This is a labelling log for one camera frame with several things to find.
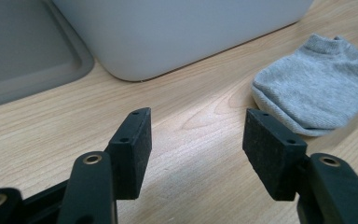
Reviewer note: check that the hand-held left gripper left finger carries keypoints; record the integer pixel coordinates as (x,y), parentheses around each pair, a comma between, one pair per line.
(127,161)

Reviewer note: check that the grey ankle sock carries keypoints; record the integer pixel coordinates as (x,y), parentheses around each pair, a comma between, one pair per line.
(320,90)

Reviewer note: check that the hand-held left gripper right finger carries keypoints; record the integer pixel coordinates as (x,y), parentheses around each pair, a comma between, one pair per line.
(273,155)

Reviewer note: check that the white compartment storage box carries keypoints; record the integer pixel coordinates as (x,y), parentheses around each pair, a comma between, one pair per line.
(174,34)

